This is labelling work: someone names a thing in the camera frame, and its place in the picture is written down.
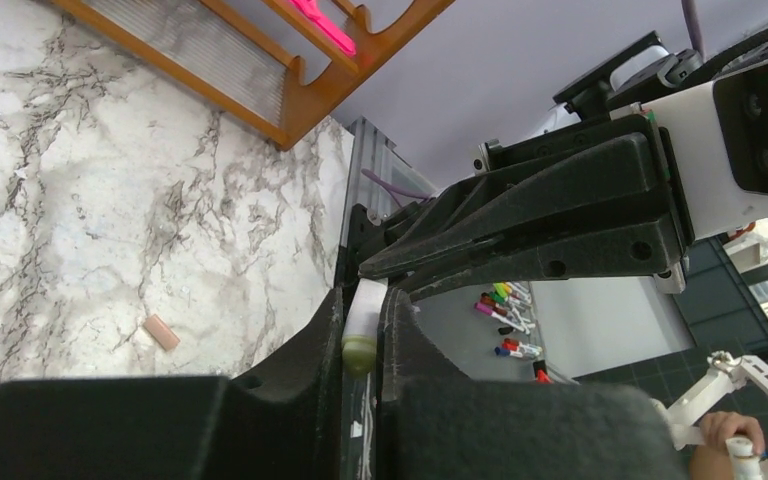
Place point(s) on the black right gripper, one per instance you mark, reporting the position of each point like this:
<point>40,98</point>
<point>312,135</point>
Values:
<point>596,199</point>

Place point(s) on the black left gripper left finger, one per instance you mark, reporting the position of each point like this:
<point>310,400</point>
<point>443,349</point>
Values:
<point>279,420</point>

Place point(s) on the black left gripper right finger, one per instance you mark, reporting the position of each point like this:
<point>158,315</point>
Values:
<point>434,422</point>

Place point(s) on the white green marker pen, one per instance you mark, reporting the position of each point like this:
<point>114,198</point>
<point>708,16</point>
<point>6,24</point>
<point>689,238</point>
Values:
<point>359,354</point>

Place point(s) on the brown marker cap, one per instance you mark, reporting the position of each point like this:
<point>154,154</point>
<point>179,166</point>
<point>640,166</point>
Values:
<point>161,332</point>

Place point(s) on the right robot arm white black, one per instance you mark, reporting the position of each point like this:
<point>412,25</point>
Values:
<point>645,63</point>

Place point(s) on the person hand in background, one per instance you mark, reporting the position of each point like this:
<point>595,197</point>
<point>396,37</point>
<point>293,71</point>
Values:
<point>718,427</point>

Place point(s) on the coloured markers on far desk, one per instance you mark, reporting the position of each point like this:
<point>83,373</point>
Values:
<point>512,305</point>

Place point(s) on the white teleoperation device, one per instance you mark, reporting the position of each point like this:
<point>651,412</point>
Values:
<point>729,384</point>

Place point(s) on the orange wooden rack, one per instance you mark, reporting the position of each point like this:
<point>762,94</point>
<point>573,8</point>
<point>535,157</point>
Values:
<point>213,49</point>

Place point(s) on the pink item in rack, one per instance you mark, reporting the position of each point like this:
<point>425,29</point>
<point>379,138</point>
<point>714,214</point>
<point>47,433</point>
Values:
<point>312,12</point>

